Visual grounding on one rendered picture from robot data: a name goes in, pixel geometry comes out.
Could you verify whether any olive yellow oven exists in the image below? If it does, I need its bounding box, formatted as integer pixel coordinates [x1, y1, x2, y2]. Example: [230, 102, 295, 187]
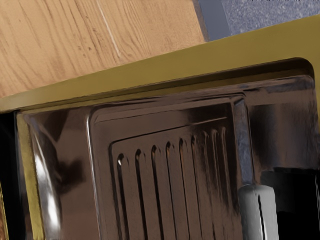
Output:
[0, 14, 320, 240]

